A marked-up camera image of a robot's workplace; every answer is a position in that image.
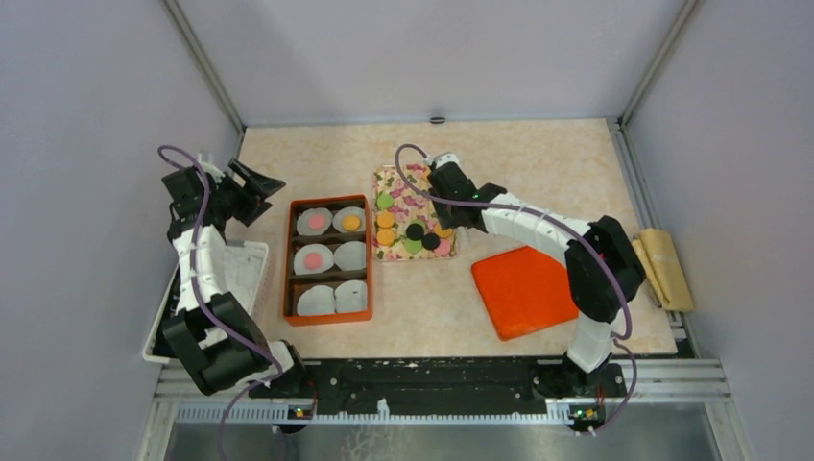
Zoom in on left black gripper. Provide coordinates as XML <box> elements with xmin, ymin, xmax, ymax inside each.
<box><xmin>203</xmin><ymin>158</ymin><xmax>284</xmax><ymax>226</ymax></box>

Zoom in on floral tray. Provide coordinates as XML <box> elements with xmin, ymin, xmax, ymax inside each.
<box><xmin>372</xmin><ymin>163</ymin><xmax>457</xmax><ymax>262</ymax></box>

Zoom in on pink cookie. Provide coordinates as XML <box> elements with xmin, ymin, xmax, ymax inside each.
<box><xmin>307</xmin><ymin>213</ymin><xmax>328</xmax><ymax>232</ymax></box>
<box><xmin>433</xmin><ymin>239</ymin><xmax>452</xmax><ymax>257</ymax></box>
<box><xmin>303</xmin><ymin>252</ymin><xmax>323</xmax><ymax>271</ymax></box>

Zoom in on orange cookie box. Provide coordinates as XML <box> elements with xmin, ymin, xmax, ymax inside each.
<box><xmin>282</xmin><ymin>194</ymin><xmax>373</xmax><ymax>327</ymax></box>

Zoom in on orange cookie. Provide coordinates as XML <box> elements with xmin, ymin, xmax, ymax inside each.
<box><xmin>342</xmin><ymin>214</ymin><xmax>362</xmax><ymax>232</ymax></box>
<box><xmin>434</xmin><ymin>224</ymin><xmax>454</xmax><ymax>239</ymax></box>
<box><xmin>375</xmin><ymin>228</ymin><xmax>396</xmax><ymax>247</ymax></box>

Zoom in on orange box lid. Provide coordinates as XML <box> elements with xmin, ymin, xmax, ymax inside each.
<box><xmin>470</xmin><ymin>247</ymin><xmax>578</xmax><ymax>341</ymax></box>

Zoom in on metal tongs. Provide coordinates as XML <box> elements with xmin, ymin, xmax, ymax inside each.
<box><xmin>456</xmin><ymin>228</ymin><xmax>472</xmax><ymax>253</ymax></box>

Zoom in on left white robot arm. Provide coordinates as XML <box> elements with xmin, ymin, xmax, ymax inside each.
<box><xmin>157</xmin><ymin>145</ymin><xmax>308</xmax><ymax>398</ymax></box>

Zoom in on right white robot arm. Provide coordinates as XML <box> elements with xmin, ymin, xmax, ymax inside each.
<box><xmin>425</xmin><ymin>153</ymin><xmax>646</xmax><ymax>396</ymax></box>

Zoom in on green cookie left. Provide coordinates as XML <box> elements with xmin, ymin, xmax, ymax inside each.
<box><xmin>376</xmin><ymin>192</ymin><xmax>395</xmax><ymax>210</ymax></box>

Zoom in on green cookie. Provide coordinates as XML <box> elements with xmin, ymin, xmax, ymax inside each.
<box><xmin>376</xmin><ymin>192</ymin><xmax>395</xmax><ymax>210</ymax></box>
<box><xmin>402</xmin><ymin>239</ymin><xmax>423</xmax><ymax>255</ymax></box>

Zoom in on pink cookie bottom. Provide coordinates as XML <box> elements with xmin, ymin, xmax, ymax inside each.
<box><xmin>433</xmin><ymin>239</ymin><xmax>452</xmax><ymax>257</ymax></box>

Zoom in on orange cookie mid left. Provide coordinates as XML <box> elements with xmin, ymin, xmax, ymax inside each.
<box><xmin>376</xmin><ymin>210</ymin><xmax>395</xmax><ymax>229</ymax></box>

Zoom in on green cookie bottom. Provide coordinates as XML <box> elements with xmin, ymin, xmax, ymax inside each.
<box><xmin>402</xmin><ymin>239</ymin><xmax>423</xmax><ymax>255</ymax></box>

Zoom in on white perforated basket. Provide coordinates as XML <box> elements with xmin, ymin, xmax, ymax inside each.
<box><xmin>141</xmin><ymin>240</ymin><xmax>270</xmax><ymax>365</ymax></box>

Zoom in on tan paper roll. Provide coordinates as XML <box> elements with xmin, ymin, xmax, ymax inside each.
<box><xmin>633</xmin><ymin>228</ymin><xmax>696</xmax><ymax>312</ymax></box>

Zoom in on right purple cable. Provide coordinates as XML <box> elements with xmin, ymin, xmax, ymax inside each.
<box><xmin>394</xmin><ymin>143</ymin><xmax>639</xmax><ymax>436</ymax></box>

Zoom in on purple cable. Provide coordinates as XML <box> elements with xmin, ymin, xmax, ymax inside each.
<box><xmin>394</xmin><ymin>143</ymin><xmax>639</xmax><ymax>436</ymax></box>
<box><xmin>157</xmin><ymin>144</ymin><xmax>287</xmax><ymax>461</ymax></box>

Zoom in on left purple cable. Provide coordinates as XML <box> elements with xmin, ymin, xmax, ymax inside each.
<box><xmin>157</xmin><ymin>144</ymin><xmax>287</xmax><ymax>461</ymax></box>

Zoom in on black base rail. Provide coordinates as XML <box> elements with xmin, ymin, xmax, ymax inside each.
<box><xmin>249</xmin><ymin>356</ymin><xmax>628</xmax><ymax>416</ymax></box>

